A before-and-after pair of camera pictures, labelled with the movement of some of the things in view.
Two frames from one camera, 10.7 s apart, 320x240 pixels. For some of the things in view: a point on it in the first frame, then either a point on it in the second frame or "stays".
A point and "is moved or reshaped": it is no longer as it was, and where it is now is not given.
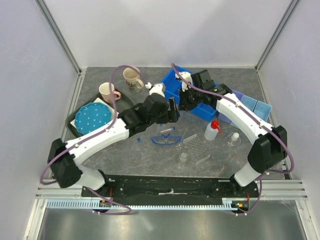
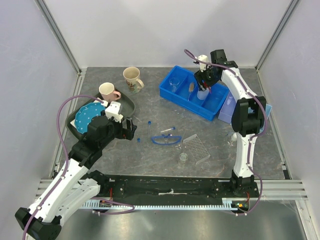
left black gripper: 172,115 → 128,133
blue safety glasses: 166,140 stays
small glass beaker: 183,157 stays
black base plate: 146,189 stays
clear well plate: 196,149 stays
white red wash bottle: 212,130 is moved or reshaped
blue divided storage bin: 172,86 stays
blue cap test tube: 174,128 stays
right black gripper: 184,104 → 200,76
